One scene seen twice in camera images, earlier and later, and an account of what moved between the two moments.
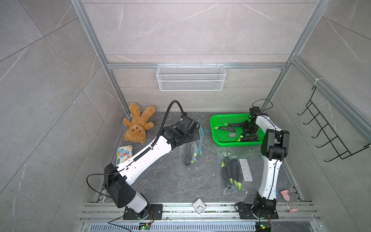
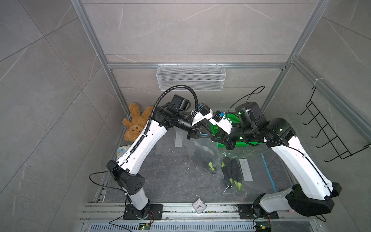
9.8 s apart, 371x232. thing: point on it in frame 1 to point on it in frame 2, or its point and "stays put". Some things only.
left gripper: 195,136 to 195,132
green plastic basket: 225,136 stays put
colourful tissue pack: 123,152 stays put
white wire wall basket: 191,78 stays put
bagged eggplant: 227,165 stays put
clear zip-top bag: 188,152 to 205,152
